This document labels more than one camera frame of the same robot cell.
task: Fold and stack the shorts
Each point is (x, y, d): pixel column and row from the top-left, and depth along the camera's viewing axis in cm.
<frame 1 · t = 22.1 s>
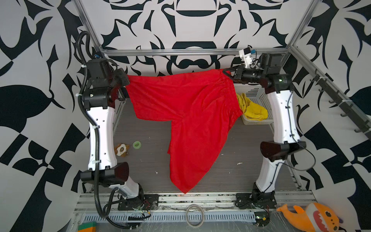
left hand: (118, 69, 63), fingers closed
right hand: (225, 70, 64), fingers closed
red shorts: (201, 106, 73), point 34 cm above the table
yellow shorts: (251, 111, 107), point 6 cm above the table
green tape roll: (136, 144, 96), on the table

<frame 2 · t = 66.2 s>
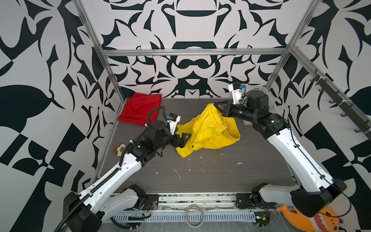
left hand: (185, 129, 72), fingers open
right hand: (215, 104, 65), fingers closed
red shorts: (135, 112, 114), on the table
yellow shorts: (209, 129, 78), point 23 cm above the table
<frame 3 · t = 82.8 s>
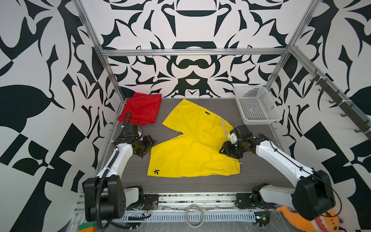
left hand: (153, 143, 86), fingers open
right hand: (223, 151, 82), fingers open
yellow shorts: (195, 151, 95), on the table
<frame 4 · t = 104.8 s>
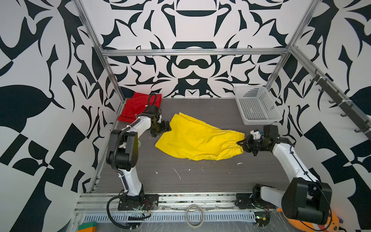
left hand: (166, 128, 95), fingers open
right hand: (239, 142, 82), fingers closed
yellow shorts: (190, 139, 98), on the table
